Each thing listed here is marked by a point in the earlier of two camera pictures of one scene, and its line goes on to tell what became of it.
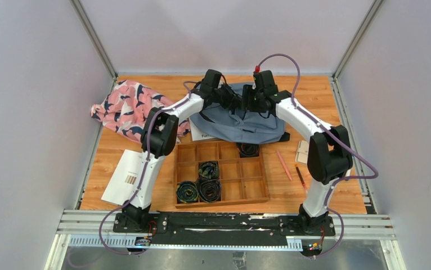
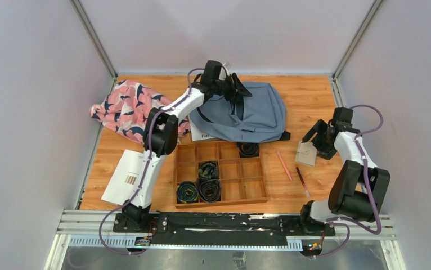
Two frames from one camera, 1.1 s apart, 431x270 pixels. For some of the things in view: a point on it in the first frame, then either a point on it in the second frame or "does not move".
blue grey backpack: (236, 125) does not move
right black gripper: (247, 103) -> (320, 126)
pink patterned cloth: (125, 107) does not move
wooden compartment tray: (243, 180) does not move
